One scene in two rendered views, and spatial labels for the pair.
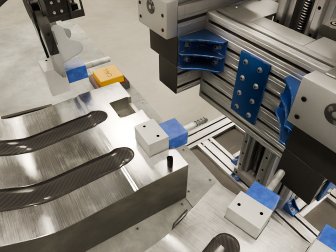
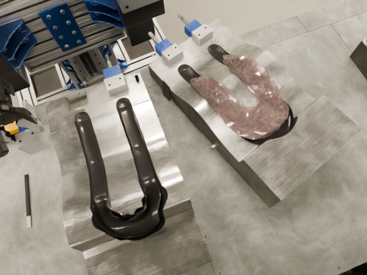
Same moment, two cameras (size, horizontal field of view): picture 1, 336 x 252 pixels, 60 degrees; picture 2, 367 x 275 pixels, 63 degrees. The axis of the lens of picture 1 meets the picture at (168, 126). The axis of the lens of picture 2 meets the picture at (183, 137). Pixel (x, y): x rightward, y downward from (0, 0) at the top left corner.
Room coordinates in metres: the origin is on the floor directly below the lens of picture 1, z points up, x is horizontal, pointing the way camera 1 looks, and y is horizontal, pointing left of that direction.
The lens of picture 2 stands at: (0.06, 0.39, 1.55)
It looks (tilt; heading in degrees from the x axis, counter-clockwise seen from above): 68 degrees down; 286
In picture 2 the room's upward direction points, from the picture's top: 6 degrees counter-clockwise
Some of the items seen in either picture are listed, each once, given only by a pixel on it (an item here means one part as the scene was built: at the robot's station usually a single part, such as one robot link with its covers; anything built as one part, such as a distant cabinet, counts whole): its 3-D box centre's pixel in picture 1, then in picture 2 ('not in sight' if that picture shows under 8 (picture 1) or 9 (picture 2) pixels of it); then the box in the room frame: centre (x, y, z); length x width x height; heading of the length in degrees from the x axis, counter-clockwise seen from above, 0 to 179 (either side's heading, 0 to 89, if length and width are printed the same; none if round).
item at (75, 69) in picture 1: (78, 68); (29, 123); (0.50, 0.18, 0.93); 0.13 x 0.05 x 0.05; 121
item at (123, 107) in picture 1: (126, 114); (79, 103); (0.43, 0.08, 0.87); 0.05 x 0.05 x 0.04; 31
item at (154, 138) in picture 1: (176, 132); (112, 73); (0.36, -0.01, 0.89); 0.13 x 0.05 x 0.05; 121
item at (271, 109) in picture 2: not in sight; (242, 91); (0.01, -0.01, 0.90); 0.26 x 0.18 x 0.08; 139
